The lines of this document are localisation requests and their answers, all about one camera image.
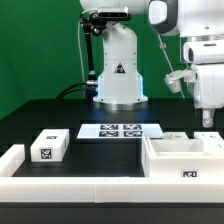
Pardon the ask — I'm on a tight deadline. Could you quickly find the white small cabinet top block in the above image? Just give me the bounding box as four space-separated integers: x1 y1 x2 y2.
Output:
30 129 70 162

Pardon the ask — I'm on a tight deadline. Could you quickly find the white thin cable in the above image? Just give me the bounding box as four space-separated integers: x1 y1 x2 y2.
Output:
77 9 88 99

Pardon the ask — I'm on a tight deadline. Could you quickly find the black cable bundle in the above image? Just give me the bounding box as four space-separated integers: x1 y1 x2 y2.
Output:
55 79 100 100

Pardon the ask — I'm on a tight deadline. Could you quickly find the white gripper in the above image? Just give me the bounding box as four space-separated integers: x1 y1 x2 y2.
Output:
191 64 224 128

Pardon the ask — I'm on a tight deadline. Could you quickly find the white U-shaped fence wall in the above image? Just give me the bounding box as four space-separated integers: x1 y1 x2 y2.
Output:
0 144 224 203

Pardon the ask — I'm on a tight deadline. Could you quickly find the white cabinet body box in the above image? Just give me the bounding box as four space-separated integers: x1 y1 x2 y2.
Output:
141 136 224 178

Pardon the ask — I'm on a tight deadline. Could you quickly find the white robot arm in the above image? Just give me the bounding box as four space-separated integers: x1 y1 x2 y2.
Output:
80 0 224 128

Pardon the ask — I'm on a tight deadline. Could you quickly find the white cabinet door panel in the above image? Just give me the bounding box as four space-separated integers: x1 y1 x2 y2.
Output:
162 132 189 140
194 132 224 152

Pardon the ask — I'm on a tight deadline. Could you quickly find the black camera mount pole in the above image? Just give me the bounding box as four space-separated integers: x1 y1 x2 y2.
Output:
80 12 106 80

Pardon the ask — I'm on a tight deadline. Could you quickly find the white marker base sheet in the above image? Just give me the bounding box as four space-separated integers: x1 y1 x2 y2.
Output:
77 124 163 139

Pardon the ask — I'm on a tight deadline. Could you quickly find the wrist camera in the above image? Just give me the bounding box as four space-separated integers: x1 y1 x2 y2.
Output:
165 70 196 93

